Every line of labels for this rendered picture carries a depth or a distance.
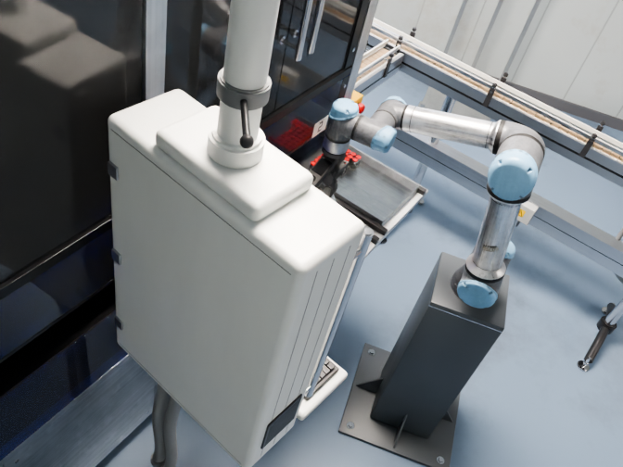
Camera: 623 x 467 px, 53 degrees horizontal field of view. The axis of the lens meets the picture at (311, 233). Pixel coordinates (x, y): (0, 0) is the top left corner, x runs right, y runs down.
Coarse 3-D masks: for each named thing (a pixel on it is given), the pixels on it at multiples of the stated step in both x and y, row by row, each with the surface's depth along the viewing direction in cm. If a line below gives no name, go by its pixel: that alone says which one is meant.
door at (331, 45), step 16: (304, 0) 165; (336, 0) 180; (352, 0) 189; (336, 16) 185; (352, 16) 195; (288, 32) 168; (320, 32) 183; (336, 32) 191; (352, 32) 201; (288, 48) 172; (304, 48) 180; (320, 48) 188; (336, 48) 197; (288, 64) 177; (304, 64) 185; (320, 64) 194; (336, 64) 204; (288, 80) 182; (304, 80) 191; (320, 80) 200; (288, 96) 188
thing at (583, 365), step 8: (608, 304) 323; (608, 312) 311; (600, 320) 305; (600, 328) 303; (608, 328) 302; (600, 336) 299; (592, 344) 298; (600, 344) 297; (592, 352) 295; (584, 360) 297; (592, 360) 294; (584, 368) 297
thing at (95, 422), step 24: (96, 384) 182; (120, 384) 196; (144, 384) 211; (72, 408) 178; (96, 408) 191; (120, 408) 205; (144, 408) 223; (48, 432) 174; (72, 432) 186; (96, 432) 200; (120, 432) 216; (24, 456) 170; (48, 456) 182; (72, 456) 195; (96, 456) 211
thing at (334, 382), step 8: (336, 376) 174; (344, 376) 175; (328, 384) 172; (336, 384) 173; (320, 392) 170; (328, 392) 171; (304, 400) 167; (312, 400) 168; (320, 400) 168; (304, 408) 166; (312, 408) 167; (304, 416) 164
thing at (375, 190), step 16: (368, 160) 230; (352, 176) 225; (368, 176) 226; (384, 176) 228; (400, 176) 225; (336, 192) 212; (352, 192) 218; (368, 192) 220; (384, 192) 222; (400, 192) 224; (416, 192) 225; (368, 208) 214; (384, 208) 216; (384, 224) 210
